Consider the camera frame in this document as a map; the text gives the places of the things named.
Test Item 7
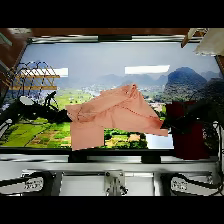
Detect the pink shirt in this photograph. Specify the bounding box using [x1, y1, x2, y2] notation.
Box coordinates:
[65, 83, 170, 152]

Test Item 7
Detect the red garment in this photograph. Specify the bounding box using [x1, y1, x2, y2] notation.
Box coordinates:
[165, 99, 210, 161]

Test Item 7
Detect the white garment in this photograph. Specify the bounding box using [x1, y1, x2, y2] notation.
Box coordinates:
[181, 27, 224, 57]

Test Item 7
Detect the silver frame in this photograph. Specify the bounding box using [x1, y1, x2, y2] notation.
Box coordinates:
[0, 153, 224, 197]

